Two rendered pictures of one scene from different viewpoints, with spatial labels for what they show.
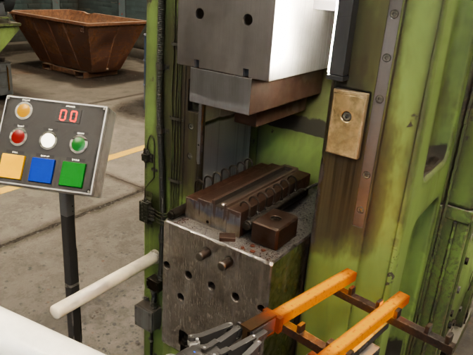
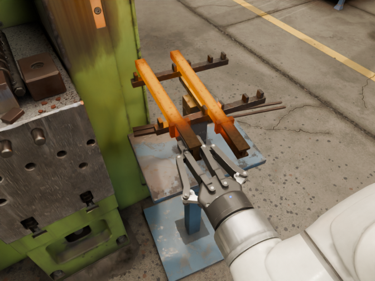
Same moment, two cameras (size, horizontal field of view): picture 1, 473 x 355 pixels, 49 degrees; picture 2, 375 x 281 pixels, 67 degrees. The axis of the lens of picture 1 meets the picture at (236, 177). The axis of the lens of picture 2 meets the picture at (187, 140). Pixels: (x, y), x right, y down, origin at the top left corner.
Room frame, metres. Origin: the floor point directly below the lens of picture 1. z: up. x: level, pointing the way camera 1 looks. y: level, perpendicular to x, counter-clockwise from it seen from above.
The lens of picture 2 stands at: (0.67, 0.30, 1.39)
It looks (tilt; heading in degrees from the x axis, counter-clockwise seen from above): 47 degrees down; 295
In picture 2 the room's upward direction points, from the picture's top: straight up
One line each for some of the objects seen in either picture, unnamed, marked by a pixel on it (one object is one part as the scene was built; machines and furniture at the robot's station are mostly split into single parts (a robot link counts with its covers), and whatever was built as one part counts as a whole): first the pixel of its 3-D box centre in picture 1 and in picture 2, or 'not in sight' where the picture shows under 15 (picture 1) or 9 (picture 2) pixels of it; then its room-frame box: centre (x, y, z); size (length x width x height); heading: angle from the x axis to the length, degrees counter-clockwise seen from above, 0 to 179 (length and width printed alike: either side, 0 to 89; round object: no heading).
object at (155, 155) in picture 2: not in sight; (194, 148); (0.93, -0.30, 0.64); 0.40 x 0.30 x 0.02; 49
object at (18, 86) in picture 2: (276, 207); (9, 60); (1.43, -0.13, 0.95); 0.34 x 0.03 x 0.03; 147
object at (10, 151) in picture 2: (203, 254); (5, 149); (1.26, 0.08, 0.87); 0.04 x 0.03 x 0.03; 147
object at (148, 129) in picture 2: not in sight; (212, 117); (0.93, -0.46, 0.66); 0.60 x 0.04 x 0.01; 40
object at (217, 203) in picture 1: (258, 184); not in sight; (1.51, -0.07, 0.99); 0.42 x 0.05 x 0.01; 147
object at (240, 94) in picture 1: (261, 81); not in sight; (1.52, -0.05, 1.32); 0.42 x 0.20 x 0.10; 147
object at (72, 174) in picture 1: (72, 175); not in sight; (1.45, 0.50, 1.01); 0.07 x 0.05 x 0.07; 82
